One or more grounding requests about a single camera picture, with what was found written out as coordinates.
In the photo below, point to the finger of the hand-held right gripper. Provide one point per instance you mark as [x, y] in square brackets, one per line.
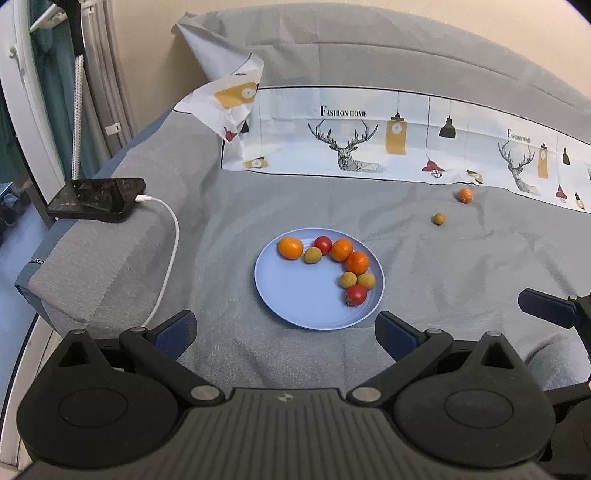
[547, 304]

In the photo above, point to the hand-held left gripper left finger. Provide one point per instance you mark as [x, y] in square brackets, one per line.
[178, 333]

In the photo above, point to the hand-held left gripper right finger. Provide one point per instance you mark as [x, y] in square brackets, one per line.
[392, 336]

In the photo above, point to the red cherry tomato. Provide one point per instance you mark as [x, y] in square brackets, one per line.
[355, 295]
[323, 244]

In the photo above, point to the small green fruit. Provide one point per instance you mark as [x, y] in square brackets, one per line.
[439, 218]
[313, 255]
[366, 280]
[348, 279]

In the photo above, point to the small orange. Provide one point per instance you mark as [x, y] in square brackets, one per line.
[342, 249]
[358, 262]
[465, 195]
[290, 247]

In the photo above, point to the blue plate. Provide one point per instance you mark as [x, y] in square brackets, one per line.
[295, 295]

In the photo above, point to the grey blanket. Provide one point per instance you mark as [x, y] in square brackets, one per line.
[207, 207]

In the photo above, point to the black smartphone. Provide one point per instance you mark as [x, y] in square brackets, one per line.
[97, 198]

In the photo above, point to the deer print white bedsheet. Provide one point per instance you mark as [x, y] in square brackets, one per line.
[295, 138]

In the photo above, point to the spiral-wrapped stand pole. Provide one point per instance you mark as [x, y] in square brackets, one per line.
[77, 115]

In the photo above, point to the grey curtain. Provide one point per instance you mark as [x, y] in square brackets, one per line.
[108, 69]

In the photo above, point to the teal curtain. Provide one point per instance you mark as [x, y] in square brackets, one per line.
[51, 69]

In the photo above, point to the small white wall tag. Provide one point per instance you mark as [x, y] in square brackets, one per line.
[113, 129]

